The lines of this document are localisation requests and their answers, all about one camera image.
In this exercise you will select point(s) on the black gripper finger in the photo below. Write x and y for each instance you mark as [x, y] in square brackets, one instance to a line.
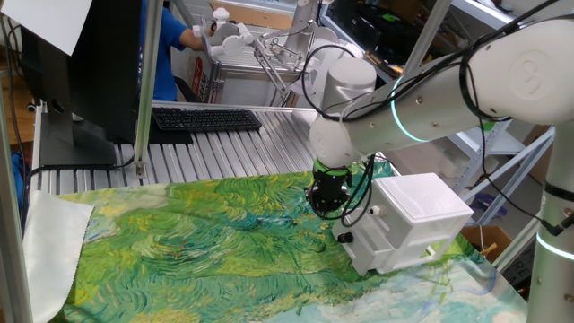
[339, 208]
[321, 208]

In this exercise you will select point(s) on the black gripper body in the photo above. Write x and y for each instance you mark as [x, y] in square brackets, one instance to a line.
[332, 188]

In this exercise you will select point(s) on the white plastic drawer cabinet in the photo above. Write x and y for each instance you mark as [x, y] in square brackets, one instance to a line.
[426, 197]

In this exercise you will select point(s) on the white haptic teleoperation device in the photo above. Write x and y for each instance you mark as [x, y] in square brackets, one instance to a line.
[228, 45]

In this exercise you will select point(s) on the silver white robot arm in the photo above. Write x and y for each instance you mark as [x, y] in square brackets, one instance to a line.
[426, 116]

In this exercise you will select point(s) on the operator bare forearm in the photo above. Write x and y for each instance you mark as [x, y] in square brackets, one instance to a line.
[193, 42]

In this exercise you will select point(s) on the operator hand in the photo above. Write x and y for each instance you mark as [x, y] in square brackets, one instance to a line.
[207, 41]

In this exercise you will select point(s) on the painted landscape print tablecloth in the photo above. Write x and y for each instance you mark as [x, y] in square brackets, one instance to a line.
[202, 247]

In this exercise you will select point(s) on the aluminium case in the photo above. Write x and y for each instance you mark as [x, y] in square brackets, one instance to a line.
[242, 85]

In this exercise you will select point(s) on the open brown cardboard box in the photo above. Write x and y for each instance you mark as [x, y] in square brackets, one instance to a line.
[475, 238]

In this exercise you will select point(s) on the black keyboard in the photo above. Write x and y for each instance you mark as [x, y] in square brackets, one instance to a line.
[206, 120]

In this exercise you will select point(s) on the purple blue item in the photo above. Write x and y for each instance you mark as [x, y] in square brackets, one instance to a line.
[489, 202]

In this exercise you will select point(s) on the black desk mat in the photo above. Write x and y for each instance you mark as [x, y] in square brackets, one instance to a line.
[170, 137]

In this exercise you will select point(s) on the black cases on shelf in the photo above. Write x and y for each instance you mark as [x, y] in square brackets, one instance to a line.
[359, 22]

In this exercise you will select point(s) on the silver background column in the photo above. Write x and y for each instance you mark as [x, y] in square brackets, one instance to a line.
[302, 22]

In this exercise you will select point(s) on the slanted aluminium strut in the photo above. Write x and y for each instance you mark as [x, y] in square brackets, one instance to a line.
[515, 184]
[507, 163]

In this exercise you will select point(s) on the white box with red print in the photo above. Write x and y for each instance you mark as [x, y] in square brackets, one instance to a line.
[197, 76]

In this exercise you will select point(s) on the black office chair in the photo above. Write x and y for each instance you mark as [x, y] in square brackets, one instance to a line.
[186, 89]

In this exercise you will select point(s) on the small green item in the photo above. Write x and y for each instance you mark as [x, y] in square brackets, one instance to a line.
[391, 17]

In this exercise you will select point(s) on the brown wooden board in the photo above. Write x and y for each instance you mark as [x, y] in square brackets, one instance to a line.
[260, 18]

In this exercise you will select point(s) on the large brown cardboard box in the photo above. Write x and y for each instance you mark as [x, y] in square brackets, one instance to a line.
[538, 157]

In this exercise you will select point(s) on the person in blue shirt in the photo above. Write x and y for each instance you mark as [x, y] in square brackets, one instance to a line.
[161, 58]

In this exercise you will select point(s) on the black computer monitor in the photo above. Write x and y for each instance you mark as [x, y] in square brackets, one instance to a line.
[103, 67]

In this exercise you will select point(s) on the blue bag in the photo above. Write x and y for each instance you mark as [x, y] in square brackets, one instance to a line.
[18, 179]

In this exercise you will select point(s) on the brown wooden side desk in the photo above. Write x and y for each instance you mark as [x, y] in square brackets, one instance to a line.
[18, 116]

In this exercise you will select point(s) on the white paper sheet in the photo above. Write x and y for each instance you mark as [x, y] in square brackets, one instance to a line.
[45, 22]

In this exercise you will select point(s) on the slanted aluminium frame post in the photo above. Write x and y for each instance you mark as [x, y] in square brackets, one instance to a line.
[426, 36]

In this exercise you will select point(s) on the aluminium frame post with foot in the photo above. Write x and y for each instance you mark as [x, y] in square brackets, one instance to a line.
[150, 67]

